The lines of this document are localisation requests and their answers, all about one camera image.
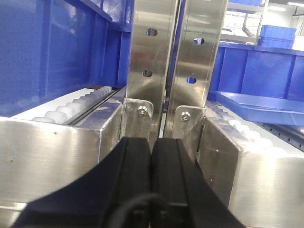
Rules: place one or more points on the stacked blue crates far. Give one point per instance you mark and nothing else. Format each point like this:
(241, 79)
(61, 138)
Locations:
(276, 36)

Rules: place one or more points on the right steel shelf beam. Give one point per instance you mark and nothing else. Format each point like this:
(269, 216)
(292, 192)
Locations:
(262, 188)

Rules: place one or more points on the left steel upright post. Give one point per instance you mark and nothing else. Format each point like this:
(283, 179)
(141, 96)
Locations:
(152, 35)

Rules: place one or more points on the steel upright post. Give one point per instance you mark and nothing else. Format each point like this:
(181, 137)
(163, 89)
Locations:
(195, 47)
(152, 35)

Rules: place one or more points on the left steel shelf beam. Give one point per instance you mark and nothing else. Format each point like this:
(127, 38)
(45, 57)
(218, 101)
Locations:
(37, 158)

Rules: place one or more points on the light blue plastic tray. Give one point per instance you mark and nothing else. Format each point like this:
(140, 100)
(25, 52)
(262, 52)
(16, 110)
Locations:
(262, 109)

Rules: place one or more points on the white roller track right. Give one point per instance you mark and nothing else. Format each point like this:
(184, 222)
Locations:
(251, 131)

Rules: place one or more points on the blue bin behind tray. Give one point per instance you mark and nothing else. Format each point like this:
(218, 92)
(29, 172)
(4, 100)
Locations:
(258, 70)

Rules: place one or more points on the steel shelf beam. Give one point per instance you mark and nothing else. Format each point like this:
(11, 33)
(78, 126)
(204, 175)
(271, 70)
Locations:
(37, 158)
(262, 188)

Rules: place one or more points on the white roller track left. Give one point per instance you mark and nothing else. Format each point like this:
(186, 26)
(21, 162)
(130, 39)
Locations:
(69, 107)

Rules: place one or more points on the large blue bin left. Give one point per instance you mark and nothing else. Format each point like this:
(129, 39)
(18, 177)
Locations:
(49, 48)

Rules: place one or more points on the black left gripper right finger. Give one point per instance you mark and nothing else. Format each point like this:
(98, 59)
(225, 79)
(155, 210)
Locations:
(187, 201)

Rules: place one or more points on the white roller track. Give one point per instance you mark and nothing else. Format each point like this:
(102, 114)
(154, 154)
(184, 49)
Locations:
(251, 131)
(69, 107)

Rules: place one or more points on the right steel upright post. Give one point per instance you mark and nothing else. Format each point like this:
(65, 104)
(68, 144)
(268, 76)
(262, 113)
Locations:
(195, 47)

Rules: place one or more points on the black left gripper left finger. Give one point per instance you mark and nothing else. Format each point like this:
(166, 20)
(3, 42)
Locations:
(100, 196)

